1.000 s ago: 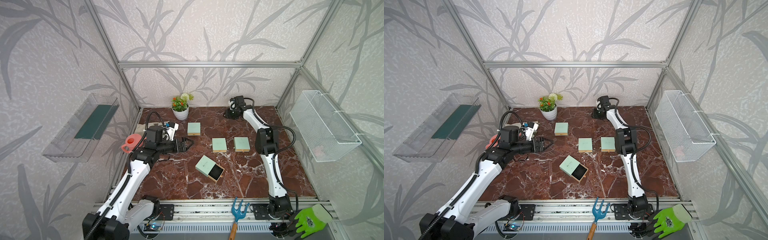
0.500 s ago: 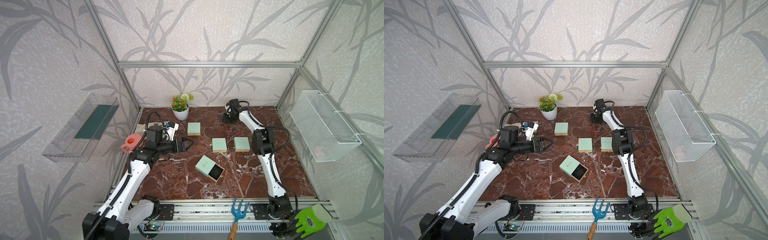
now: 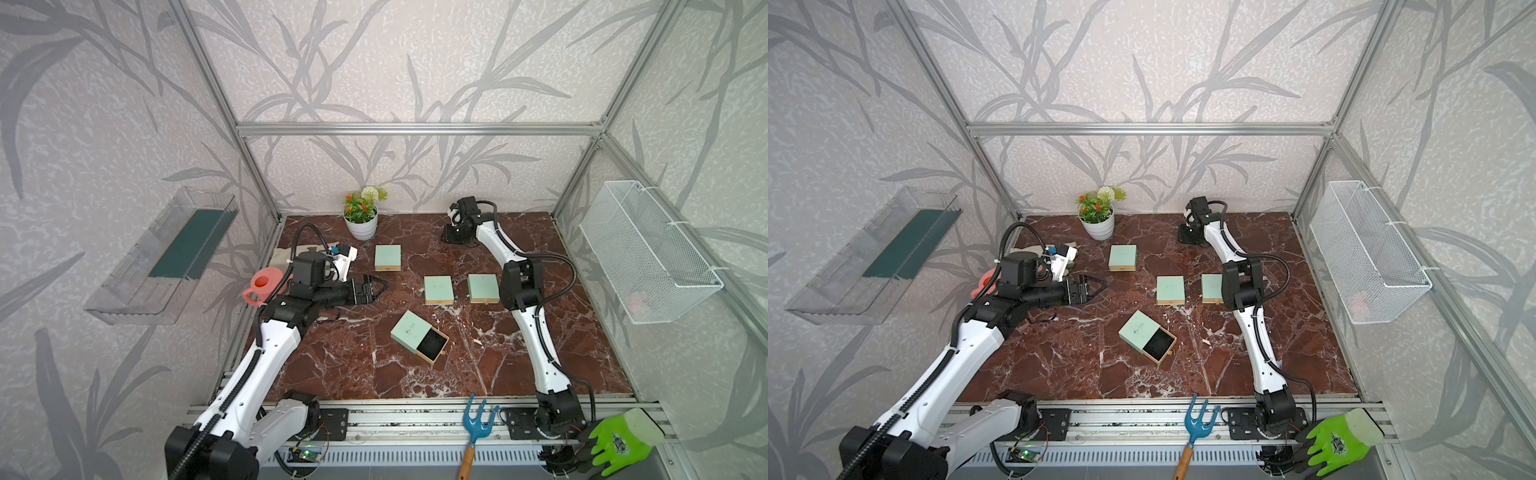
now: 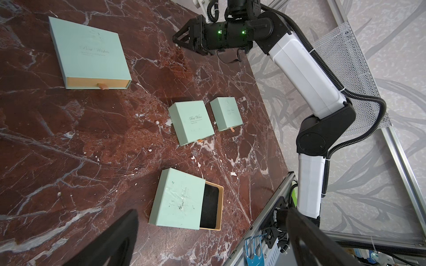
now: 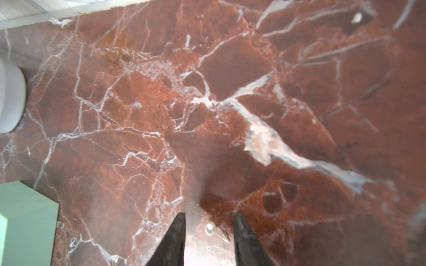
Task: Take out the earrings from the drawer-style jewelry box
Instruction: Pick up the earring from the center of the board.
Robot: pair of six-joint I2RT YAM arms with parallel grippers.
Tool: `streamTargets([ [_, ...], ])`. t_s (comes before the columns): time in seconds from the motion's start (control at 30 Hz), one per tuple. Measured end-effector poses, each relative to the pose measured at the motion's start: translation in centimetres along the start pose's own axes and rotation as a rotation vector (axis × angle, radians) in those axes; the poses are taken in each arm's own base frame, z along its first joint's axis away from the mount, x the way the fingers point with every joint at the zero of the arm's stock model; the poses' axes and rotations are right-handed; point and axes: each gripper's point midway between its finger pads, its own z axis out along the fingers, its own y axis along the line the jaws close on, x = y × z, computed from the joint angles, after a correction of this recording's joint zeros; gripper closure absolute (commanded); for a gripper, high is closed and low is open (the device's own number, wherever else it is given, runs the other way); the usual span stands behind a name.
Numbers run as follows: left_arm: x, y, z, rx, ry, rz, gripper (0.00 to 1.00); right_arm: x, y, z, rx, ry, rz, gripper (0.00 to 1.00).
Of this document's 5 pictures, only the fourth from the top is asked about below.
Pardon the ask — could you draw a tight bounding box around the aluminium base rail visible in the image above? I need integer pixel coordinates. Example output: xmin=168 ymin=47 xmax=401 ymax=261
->
xmin=224 ymin=172 xmax=426 ymax=266

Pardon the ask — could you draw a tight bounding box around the white wire mesh basket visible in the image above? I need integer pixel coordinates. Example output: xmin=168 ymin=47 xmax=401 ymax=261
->
xmin=314 ymin=22 xmax=379 ymax=137

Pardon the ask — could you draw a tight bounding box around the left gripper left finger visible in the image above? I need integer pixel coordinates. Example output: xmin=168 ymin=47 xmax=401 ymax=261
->
xmin=65 ymin=209 xmax=139 ymax=266

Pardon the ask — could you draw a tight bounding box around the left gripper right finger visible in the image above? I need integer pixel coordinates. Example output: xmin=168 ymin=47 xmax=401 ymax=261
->
xmin=286 ymin=208 xmax=360 ymax=266

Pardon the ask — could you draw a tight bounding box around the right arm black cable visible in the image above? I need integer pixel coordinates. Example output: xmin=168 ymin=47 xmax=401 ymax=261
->
xmin=259 ymin=3 xmax=388 ymax=197

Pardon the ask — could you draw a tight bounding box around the mint drawer jewelry box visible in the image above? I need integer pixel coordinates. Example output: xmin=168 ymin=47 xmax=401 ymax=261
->
xmin=168 ymin=100 xmax=214 ymax=146

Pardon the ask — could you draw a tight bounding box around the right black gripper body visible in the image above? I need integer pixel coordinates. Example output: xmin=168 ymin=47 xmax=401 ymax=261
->
xmin=191 ymin=15 xmax=254 ymax=55

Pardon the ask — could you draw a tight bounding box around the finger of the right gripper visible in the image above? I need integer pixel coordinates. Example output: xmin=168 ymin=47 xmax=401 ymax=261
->
xmin=172 ymin=18 xmax=200 ymax=50

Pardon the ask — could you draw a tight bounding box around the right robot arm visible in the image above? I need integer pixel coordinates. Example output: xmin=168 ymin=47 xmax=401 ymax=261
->
xmin=173 ymin=11 xmax=356 ymax=223

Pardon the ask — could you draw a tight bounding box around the blue hand rake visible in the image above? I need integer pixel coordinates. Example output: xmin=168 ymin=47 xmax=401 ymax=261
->
xmin=244 ymin=234 xmax=265 ymax=266

